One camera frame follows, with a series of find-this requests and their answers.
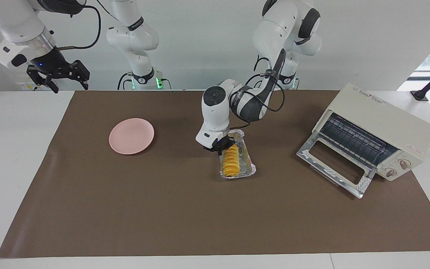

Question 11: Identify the yellow ridged bread loaf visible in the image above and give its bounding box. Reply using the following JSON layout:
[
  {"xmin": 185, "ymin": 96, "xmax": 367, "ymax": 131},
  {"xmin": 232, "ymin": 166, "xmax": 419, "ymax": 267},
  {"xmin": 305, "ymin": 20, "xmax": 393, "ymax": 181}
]
[{"xmin": 222, "ymin": 144, "xmax": 240, "ymax": 177}]

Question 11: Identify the aluminium foil tray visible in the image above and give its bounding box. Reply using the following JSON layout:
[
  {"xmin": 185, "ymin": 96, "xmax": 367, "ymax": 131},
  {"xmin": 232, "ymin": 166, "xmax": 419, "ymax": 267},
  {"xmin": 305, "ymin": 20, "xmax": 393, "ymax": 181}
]
[{"xmin": 219, "ymin": 130, "xmax": 257, "ymax": 180}]

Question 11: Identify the glass oven door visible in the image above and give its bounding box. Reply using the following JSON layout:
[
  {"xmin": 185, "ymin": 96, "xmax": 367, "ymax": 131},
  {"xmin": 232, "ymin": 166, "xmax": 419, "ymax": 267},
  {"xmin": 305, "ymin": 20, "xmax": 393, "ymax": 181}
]
[{"xmin": 296, "ymin": 134, "xmax": 377, "ymax": 199}]

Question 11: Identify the cream toaster oven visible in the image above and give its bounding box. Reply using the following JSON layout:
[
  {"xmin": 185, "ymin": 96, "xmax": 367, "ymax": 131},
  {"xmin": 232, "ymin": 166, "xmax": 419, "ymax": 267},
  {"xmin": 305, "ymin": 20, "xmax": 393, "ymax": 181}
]
[{"xmin": 312, "ymin": 83, "xmax": 430, "ymax": 182}]

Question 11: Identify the pink round plate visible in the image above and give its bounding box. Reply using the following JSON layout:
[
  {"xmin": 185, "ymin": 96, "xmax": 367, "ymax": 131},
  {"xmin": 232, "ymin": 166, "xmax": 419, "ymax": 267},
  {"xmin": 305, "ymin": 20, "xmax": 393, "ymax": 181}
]
[{"xmin": 109, "ymin": 118, "xmax": 155, "ymax": 155}]

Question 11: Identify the brown table mat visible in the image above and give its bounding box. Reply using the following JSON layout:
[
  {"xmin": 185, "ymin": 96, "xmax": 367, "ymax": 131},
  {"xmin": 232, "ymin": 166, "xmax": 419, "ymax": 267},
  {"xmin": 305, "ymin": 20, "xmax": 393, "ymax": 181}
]
[{"xmin": 0, "ymin": 90, "xmax": 430, "ymax": 258}]

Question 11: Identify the white wall power outlet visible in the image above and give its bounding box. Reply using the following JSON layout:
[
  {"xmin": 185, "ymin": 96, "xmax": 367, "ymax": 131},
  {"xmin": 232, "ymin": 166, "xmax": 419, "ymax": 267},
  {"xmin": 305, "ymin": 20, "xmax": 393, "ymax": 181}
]
[{"xmin": 16, "ymin": 73, "xmax": 47, "ymax": 91}]

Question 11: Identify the black right base cable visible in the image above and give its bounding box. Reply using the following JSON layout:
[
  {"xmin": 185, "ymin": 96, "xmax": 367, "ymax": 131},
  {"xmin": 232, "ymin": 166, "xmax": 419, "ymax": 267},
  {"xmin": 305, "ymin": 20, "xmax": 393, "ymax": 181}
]
[{"xmin": 118, "ymin": 73, "xmax": 133, "ymax": 90}]

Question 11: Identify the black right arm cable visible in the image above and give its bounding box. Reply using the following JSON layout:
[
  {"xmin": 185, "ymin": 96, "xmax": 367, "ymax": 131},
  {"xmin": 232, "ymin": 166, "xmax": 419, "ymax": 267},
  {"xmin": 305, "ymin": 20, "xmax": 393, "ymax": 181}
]
[{"xmin": 54, "ymin": 4, "xmax": 102, "ymax": 51}]

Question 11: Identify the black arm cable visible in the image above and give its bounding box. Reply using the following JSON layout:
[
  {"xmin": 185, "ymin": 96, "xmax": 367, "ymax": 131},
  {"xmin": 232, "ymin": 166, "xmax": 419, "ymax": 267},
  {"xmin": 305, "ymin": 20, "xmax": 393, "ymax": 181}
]
[
  {"xmin": 54, "ymin": 4, "xmax": 102, "ymax": 51},
  {"xmin": 234, "ymin": 56, "xmax": 286, "ymax": 129}
]

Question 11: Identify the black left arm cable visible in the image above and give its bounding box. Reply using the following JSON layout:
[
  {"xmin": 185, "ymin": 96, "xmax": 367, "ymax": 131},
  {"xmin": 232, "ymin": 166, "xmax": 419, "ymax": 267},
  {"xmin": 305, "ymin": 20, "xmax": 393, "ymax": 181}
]
[{"xmin": 234, "ymin": 56, "xmax": 286, "ymax": 129}]

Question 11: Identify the oven wire rack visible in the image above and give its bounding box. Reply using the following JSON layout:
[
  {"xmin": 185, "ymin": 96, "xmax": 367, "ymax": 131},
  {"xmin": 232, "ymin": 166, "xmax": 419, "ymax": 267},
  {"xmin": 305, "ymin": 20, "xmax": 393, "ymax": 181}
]
[{"xmin": 320, "ymin": 113, "xmax": 400, "ymax": 167}]

